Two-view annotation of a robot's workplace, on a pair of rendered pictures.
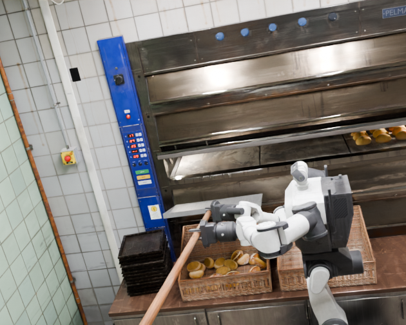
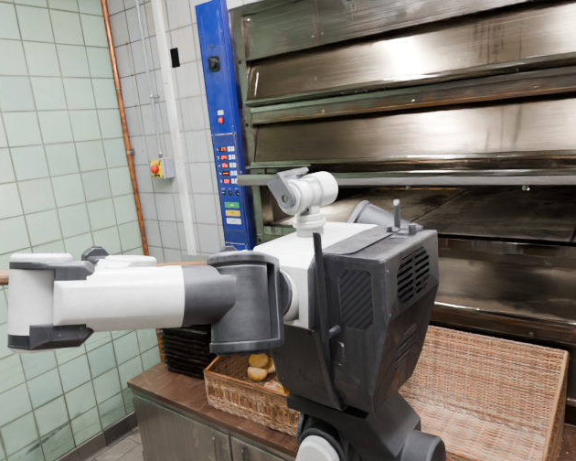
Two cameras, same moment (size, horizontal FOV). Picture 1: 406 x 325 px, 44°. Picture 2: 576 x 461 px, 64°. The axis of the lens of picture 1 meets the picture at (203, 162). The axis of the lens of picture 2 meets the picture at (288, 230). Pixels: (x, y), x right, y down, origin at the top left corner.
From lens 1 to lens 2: 1.73 m
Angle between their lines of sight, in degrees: 27
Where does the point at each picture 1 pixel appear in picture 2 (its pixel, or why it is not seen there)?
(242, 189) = not seen: hidden behind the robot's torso
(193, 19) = not seen: outside the picture
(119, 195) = (209, 234)
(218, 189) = not seen: hidden behind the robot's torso
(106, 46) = (203, 13)
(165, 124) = (267, 139)
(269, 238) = (13, 290)
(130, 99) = (225, 95)
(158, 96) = (258, 92)
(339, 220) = (354, 335)
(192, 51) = (309, 21)
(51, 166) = (149, 180)
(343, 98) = (565, 118)
